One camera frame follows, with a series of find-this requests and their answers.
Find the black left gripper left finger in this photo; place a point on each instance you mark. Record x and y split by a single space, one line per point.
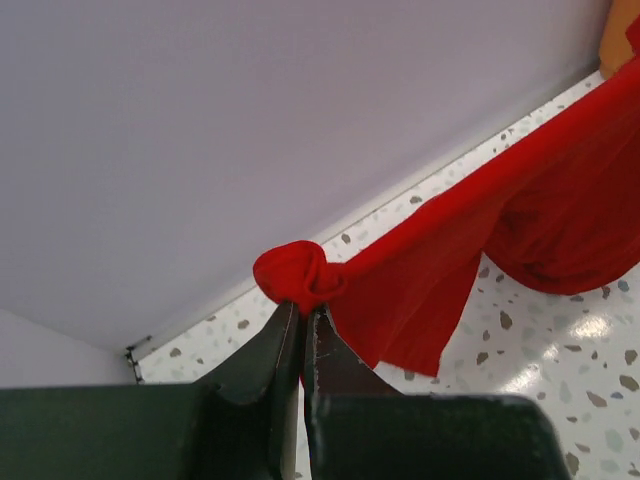
239 421

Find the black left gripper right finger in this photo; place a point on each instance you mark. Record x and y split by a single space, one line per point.
360 427

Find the red t-shirt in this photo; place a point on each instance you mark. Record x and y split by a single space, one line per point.
558 212

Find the orange plastic basket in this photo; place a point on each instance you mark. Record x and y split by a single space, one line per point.
615 49

